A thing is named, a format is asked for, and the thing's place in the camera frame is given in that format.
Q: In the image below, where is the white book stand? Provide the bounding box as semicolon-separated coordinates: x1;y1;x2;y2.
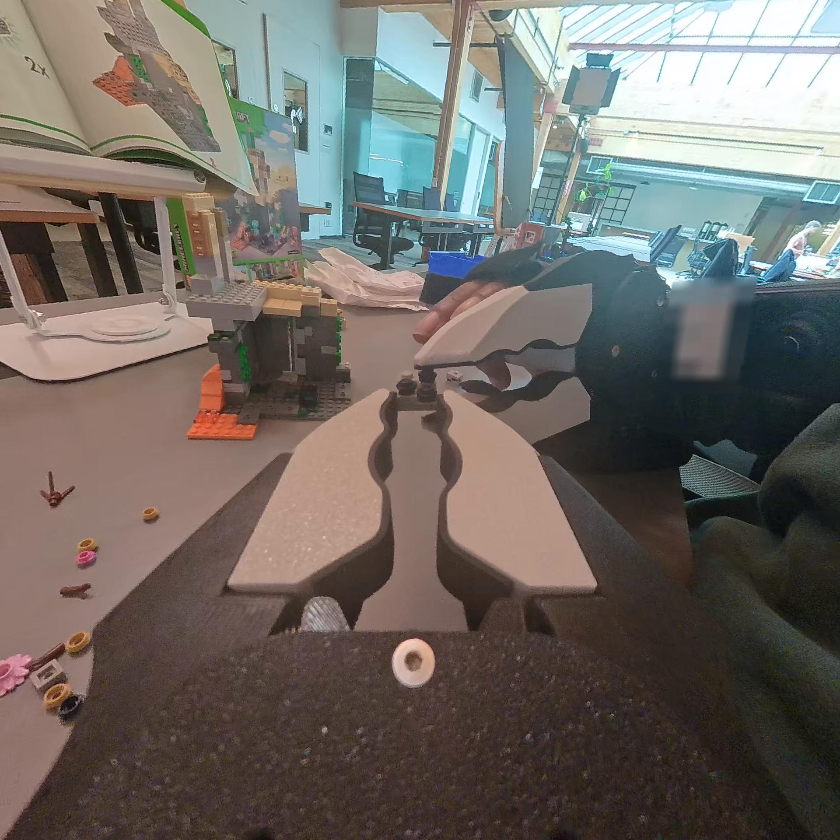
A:
0;144;214;382

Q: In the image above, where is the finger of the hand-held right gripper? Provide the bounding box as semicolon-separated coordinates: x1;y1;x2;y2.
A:
413;283;595;378
458;373;593;445

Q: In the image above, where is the grey desk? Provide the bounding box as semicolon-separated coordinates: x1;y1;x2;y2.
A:
0;279;697;840

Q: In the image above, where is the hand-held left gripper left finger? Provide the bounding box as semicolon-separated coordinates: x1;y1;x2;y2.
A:
226;388;397;595

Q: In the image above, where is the brick cave model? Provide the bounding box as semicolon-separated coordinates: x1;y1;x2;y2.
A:
185;192;353;442

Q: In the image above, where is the stack of white paper bags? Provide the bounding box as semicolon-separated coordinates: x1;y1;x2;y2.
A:
305;246;448;311

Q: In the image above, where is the wooden conference table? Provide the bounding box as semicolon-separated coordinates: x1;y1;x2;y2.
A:
350;200;496;270

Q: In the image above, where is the person's right hand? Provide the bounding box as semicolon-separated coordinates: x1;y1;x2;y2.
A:
415;279;521;393

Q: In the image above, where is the open instruction booklet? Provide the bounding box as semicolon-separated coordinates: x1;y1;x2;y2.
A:
0;0;258;196

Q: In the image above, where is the green potted plant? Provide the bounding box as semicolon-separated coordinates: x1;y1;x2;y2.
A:
576;163;616;221

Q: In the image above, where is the blue plastic bin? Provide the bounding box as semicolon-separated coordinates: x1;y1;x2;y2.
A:
427;251;490;283

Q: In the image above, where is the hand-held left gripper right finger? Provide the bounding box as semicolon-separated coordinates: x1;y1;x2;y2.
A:
433;390;599;597

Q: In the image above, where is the small grey brick assembly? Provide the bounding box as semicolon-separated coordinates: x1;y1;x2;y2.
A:
394;371;442;413

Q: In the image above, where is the black office chair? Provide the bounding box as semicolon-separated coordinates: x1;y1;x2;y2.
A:
352;172;416;263

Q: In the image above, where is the grey mesh chair seat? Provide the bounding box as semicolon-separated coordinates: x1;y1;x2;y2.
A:
679;455;763;501

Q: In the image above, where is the dark green sweatshirt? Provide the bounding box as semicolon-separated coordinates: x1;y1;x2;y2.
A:
682;403;840;840

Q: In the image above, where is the studio light panel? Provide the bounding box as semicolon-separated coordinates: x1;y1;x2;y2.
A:
561;52;622;227

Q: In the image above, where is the red cardboard box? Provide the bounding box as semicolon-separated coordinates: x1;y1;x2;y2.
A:
514;222;567;253

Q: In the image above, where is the green toy set box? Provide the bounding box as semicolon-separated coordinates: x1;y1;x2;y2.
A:
166;98;307;277

